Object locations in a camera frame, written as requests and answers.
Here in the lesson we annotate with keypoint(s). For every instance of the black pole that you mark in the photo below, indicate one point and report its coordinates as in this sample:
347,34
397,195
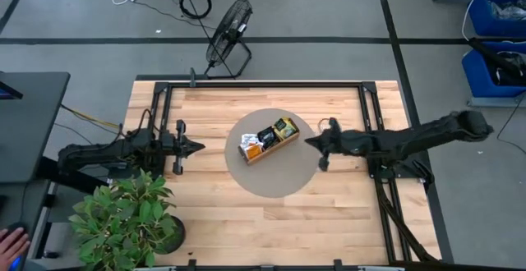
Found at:
489,55

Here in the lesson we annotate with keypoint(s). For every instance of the black floor fan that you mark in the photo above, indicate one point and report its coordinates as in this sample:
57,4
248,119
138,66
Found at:
230,28

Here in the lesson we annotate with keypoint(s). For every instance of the grey desk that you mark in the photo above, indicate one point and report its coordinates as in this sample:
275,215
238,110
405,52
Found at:
33,205

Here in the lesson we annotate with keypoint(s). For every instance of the black plant pot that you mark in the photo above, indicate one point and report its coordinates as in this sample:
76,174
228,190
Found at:
178,236

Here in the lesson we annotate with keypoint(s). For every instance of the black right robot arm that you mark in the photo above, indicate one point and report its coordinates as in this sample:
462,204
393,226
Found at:
411,139

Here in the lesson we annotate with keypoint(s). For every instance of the black computer mouse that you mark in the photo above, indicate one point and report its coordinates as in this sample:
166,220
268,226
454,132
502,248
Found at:
16,224

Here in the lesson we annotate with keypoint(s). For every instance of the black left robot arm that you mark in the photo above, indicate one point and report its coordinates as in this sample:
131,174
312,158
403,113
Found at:
94,152

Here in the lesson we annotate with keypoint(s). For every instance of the green leafy plant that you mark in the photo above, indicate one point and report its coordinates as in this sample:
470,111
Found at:
123,217

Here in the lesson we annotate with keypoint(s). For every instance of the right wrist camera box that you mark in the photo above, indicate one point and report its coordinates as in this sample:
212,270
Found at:
355,141

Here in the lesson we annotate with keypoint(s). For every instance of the wooden compartment box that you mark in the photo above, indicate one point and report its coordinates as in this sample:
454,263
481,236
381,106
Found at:
283,145

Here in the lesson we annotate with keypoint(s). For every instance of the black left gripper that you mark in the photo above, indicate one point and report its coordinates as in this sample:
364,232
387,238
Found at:
179,148

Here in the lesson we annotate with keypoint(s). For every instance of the black desk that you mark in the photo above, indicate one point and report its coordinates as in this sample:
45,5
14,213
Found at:
29,131

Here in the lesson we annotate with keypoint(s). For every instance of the person's hand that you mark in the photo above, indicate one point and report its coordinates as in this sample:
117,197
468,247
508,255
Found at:
10,248

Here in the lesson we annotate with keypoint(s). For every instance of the black laptop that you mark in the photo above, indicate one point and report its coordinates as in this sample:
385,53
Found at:
8,91

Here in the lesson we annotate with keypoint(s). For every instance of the blue storage bin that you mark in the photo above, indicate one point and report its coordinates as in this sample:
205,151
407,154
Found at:
476,78
478,12

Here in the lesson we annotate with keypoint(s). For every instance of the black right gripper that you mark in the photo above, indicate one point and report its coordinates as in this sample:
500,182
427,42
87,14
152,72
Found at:
330,139

